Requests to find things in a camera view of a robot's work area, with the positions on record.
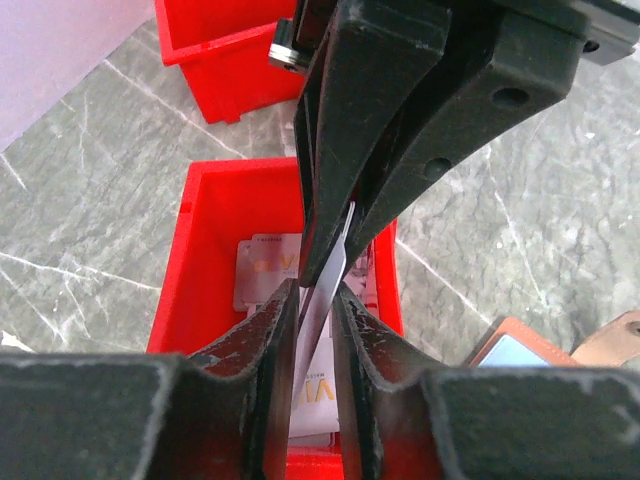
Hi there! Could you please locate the magnetic stripe card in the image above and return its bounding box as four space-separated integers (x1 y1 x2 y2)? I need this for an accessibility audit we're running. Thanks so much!
292 201 356 405

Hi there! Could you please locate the red bin front pair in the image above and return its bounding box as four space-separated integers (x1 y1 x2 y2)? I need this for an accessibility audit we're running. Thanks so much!
155 0 303 124

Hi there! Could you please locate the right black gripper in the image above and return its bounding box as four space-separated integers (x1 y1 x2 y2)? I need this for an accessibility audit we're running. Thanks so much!
269 1 638 75

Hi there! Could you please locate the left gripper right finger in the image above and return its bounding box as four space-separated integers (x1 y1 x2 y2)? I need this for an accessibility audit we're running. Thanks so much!
332 287 639 479

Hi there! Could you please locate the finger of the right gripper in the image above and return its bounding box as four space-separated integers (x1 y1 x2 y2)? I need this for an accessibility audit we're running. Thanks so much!
294 1 453 286
349 7 586 258

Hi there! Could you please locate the white credit card stack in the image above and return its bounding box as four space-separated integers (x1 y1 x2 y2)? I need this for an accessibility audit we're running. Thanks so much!
232 232 377 449

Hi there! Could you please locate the brown leather card holder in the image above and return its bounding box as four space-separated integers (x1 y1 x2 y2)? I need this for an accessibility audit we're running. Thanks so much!
469 310 639 367

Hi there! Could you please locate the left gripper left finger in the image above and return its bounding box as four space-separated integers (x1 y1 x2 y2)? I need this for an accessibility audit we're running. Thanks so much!
1 279 299 479

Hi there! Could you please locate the red bin with cards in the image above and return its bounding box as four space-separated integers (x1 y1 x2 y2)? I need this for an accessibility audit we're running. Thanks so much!
148 158 421 479

